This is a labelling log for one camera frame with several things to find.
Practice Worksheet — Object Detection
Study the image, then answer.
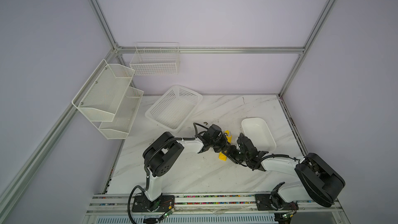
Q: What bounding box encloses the white two-tier mesh shelf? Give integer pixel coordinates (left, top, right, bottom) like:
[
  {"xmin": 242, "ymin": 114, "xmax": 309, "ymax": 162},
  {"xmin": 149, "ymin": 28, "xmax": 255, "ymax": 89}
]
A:
[{"xmin": 72, "ymin": 60, "xmax": 144, "ymax": 140}]

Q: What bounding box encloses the white perforated plastic basket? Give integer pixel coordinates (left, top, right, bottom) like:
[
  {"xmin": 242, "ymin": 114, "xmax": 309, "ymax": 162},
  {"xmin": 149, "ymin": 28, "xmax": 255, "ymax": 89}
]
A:
[{"xmin": 145, "ymin": 85, "xmax": 203, "ymax": 132}]

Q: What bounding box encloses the white rectangular plastic tray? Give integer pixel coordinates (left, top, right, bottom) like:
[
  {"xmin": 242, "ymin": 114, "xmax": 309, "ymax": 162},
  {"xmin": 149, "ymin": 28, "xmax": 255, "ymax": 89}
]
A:
[{"xmin": 241, "ymin": 117, "xmax": 277, "ymax": 152}]

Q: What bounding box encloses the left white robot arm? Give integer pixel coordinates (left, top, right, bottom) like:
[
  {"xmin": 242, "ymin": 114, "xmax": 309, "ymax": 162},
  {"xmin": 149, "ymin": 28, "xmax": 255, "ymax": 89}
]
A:
[{"xmin": 127, "ymin": 122, "xmax": 232, "ymax": 224}]

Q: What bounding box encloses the aluminium front mounting rail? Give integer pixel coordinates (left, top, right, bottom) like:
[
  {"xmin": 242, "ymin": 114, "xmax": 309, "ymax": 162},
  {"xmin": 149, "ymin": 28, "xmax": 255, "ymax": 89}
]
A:
[{"xmin": 83, "ymin": 192, "xmax": 350, "ymax": 224}]

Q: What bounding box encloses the aluminium cage frame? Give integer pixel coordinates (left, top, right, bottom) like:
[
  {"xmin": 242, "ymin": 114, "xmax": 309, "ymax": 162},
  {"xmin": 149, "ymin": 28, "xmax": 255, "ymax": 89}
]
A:
[{"xmin": 1, "ymin": 0, "xmax": 325, "ymax": 192}]

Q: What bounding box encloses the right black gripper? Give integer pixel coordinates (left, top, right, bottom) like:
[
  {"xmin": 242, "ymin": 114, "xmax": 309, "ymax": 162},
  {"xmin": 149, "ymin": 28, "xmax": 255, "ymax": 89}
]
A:
[{"xmin": 221, "ymin": 145, "xmax": 249, "ymax": 163}]

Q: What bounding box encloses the white wire wall basket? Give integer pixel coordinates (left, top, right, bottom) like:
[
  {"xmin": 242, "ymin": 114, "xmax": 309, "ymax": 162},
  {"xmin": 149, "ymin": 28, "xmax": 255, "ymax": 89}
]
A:
[{"xmin": 130, "ymin": 42, "xmax": 180, "ymax": 76}]

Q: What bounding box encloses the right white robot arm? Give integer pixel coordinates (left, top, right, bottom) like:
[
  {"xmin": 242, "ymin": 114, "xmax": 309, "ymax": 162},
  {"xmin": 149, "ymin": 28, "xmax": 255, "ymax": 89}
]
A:
[{"xmin": 219, "ymin": 134, "xmax": 346, "ymax": 210}]

